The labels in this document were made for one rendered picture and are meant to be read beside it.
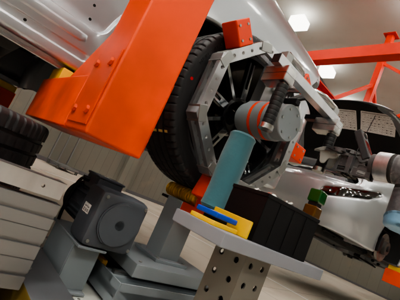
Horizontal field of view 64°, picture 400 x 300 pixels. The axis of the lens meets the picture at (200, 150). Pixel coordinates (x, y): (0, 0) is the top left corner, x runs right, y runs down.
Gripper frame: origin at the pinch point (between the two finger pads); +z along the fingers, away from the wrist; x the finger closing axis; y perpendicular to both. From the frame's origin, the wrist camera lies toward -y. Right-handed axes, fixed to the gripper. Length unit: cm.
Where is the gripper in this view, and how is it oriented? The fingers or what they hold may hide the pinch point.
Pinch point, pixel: (321, 150)
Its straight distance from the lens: 124.9
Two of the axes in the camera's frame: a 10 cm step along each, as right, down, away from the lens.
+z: -6.2, -1.5, 7.7
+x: 6.8, 4.0, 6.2
